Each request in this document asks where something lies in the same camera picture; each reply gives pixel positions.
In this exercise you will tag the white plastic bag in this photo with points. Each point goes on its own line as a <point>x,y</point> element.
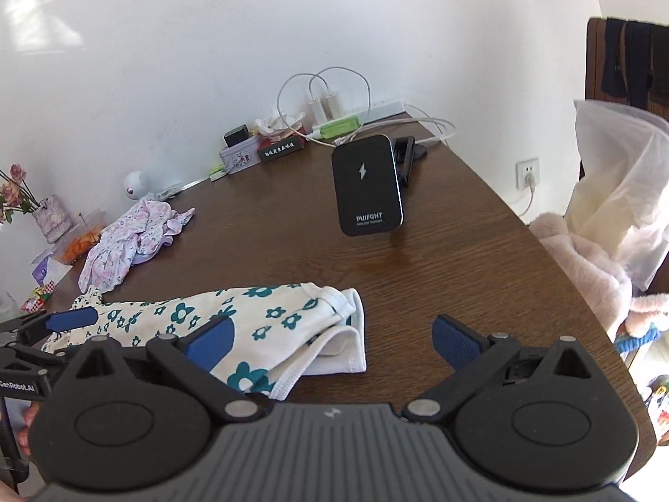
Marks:
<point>616,178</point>

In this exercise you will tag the red checkered snack packet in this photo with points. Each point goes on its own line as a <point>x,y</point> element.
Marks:
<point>37,298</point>

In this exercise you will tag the dried rose bouquet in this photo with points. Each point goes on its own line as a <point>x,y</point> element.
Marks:
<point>15,188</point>

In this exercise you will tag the green rectangular box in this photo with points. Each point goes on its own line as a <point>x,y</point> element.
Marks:
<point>337,126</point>

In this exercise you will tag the white wall socket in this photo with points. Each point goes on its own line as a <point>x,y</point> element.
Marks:
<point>528,172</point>

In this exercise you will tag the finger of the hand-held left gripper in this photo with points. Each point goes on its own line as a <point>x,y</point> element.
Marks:
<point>36,354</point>
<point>73,319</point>

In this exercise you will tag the dark blue cloth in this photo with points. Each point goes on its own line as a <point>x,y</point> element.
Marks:
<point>635,63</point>

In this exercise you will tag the small green white packet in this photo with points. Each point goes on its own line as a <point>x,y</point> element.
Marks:
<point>217,171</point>

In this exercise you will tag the white charger adapter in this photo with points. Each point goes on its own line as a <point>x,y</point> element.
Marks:
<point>315,109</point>
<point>331,107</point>

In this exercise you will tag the white round camera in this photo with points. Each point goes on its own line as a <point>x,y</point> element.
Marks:
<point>137,184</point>

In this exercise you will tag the pink floral garment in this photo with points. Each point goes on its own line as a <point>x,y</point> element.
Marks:
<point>120,246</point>

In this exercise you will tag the white power strip with chargers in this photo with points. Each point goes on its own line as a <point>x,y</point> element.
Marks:
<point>334,67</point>

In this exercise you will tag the grey tin box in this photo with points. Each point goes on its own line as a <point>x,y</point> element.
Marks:
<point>238,159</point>

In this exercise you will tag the small black box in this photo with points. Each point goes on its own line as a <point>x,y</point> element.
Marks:
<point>235,136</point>

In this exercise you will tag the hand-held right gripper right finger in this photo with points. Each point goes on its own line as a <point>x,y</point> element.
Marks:
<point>454,342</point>

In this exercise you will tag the dark label box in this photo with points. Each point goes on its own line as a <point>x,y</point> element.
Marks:
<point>279,150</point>

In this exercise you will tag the wooden chair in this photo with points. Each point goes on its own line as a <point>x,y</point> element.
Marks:
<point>593,63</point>

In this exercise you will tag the clear box of orange fruit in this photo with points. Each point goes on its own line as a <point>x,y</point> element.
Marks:
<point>81,243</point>

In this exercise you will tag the purple tissue pack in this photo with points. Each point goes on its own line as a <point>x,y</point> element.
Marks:
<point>47,269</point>

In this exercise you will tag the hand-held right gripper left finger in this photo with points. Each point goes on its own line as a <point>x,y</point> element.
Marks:
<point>211,342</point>

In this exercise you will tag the crumpled white tissue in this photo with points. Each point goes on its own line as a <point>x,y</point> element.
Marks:
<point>272,125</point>

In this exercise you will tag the knitted cover vase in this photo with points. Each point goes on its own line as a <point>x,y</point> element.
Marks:
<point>52,219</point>

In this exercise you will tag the person's left hand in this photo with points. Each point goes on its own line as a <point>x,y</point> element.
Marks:
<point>30,414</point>

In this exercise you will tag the clear plastic packet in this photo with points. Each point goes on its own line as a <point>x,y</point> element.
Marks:
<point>167,191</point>

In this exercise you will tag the cream teal floral garment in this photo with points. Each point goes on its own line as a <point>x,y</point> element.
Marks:
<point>272,319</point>

